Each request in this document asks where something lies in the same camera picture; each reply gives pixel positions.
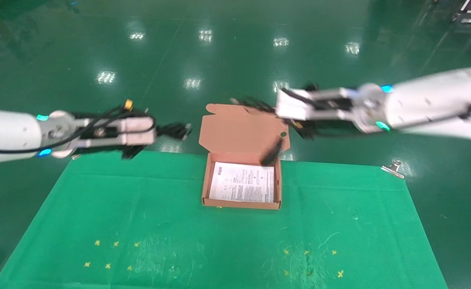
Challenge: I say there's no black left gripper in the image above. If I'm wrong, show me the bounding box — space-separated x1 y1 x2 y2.
120 123 189 160

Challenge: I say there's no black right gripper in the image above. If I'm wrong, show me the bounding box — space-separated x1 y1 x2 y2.
293 119 359 140

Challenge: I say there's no black data cable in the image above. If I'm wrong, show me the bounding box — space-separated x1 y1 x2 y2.
164 122 193 141

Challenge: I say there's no orange cardboard box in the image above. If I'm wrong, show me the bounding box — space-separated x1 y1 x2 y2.
199 103 290 211

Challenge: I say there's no white printed instruction sheet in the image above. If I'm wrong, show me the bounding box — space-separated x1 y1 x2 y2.
209 161 275 204

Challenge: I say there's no green table mat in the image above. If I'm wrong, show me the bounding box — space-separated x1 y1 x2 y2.
0 151 449 289

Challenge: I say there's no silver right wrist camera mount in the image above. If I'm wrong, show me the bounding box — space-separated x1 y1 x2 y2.
275 87 361 122

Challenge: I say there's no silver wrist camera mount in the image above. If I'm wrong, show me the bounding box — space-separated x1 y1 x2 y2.
73 116 156 147
275 87 361 122

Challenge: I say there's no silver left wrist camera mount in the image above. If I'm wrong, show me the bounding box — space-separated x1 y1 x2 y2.
73 116 156 147

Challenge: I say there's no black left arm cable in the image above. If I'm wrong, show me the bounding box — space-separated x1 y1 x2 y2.
0 99 156 154

